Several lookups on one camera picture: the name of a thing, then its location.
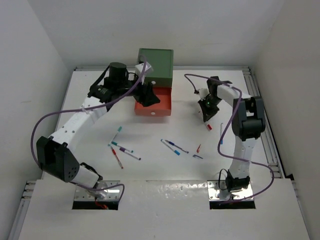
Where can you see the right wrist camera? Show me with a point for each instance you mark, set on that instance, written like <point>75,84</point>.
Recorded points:
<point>202,93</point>

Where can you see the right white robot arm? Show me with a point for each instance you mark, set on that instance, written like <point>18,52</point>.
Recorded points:
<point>247,124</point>

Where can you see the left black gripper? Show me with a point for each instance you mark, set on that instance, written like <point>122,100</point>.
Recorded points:
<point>145,95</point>

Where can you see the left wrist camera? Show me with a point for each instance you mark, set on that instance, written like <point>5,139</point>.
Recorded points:
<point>143,69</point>

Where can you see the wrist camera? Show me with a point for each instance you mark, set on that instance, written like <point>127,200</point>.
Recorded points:
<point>143,69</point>
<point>202,93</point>

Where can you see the teal capped white pen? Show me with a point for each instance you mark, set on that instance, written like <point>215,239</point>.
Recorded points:
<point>113,138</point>

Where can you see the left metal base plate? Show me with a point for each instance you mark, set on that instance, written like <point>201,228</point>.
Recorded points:
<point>111,194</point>

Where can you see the light blue capped pen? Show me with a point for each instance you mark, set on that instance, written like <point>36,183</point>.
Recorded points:
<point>168,146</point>

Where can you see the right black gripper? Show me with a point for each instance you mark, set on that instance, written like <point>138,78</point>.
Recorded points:
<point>207,112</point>

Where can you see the dark blue pen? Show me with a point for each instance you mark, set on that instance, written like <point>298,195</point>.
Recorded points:
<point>178,147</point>

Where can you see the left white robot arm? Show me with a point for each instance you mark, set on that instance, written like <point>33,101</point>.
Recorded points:
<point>55,153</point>

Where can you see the green top drawer unit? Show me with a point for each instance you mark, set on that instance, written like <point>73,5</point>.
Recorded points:
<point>161,61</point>

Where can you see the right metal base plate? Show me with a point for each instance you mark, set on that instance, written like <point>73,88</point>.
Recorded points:
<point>220,194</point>

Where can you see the teal capped marker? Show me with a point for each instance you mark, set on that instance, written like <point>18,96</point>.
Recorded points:
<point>120,146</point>

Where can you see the metal base plate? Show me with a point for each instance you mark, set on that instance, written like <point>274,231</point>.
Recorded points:
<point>220,194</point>
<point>111,194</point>

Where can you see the blue capped white marker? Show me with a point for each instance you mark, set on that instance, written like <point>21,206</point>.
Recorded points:
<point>221,132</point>

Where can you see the red gel pen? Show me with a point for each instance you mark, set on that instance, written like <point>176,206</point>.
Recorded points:
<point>116,157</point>

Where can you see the purple capped marker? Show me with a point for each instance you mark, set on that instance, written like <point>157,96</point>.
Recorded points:
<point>129,153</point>

